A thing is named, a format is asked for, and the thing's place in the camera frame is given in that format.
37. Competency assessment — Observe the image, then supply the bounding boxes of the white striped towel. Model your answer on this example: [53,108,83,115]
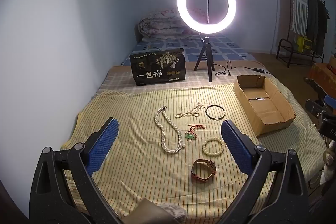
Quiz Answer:
[290,0,309,35]

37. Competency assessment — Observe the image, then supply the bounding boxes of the pink plaid blanket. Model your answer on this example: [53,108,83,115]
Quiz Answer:
[96,60,279,96]

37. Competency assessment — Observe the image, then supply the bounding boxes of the cardboard box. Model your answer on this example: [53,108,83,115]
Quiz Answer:
[234,75,296,137]

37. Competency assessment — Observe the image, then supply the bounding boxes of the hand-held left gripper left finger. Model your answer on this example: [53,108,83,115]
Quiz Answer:
[29,117,124,224]

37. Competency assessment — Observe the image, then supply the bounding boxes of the beige fuzzy cloth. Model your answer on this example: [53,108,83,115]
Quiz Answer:
[123,198,187,224]

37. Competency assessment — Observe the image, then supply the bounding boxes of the thick pearl necklace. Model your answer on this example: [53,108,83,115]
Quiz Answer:
[154,106,186,154]

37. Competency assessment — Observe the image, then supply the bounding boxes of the folded floral quilt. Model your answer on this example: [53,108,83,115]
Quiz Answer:
[135,8,208,42]

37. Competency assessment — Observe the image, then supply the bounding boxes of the pale beaded bracelet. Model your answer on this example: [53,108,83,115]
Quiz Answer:
[202,137,225,157]

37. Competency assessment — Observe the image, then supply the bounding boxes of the black clothes rack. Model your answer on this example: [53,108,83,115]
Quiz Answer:
[276,0,330,68]

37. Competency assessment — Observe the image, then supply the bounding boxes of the brown strap watch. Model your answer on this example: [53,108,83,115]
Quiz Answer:
[191,159,217,183]

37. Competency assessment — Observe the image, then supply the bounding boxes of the jade pendant with red cord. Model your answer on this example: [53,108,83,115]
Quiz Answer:
[185,124,206,140]

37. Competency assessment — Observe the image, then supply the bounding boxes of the thin pearl necklace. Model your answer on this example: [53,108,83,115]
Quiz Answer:
[175,102,205,119]

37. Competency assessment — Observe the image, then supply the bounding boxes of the phone holder clamp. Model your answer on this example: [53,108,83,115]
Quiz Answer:
[201,0,219,25]

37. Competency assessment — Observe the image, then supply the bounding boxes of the black power cable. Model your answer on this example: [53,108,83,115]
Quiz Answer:
[214,61,273,76]

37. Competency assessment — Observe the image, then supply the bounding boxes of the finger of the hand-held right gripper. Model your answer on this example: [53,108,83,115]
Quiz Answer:
[325,95,336,109]
[305,99,327,118]

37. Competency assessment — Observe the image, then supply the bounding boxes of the black snack bag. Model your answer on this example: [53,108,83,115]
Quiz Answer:
[130,48,187,86]

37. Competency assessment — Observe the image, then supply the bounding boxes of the yellow striped cloth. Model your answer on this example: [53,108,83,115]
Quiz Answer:
[60,81,326,219]

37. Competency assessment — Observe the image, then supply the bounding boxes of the dark hanging clothes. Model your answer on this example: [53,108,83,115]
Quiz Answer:
[306,0,328,55]

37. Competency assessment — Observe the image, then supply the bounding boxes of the white ring light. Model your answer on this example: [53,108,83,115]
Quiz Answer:
[177,0,237,35]

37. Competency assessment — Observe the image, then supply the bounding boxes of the blue patterned bed sheet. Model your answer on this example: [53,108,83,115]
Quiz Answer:
[121,35,256,67]

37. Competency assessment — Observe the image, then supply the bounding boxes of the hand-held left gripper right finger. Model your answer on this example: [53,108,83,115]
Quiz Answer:
[215,120,310,224]

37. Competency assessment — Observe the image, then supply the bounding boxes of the dark bangle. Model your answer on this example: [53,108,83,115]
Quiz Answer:
[205,105,226,120]

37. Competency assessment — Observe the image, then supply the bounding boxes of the reddish brown box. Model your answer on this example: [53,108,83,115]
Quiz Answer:
[306,56,336,88]

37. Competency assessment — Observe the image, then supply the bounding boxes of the yellow box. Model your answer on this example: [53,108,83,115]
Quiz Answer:
[297,36,313,52]

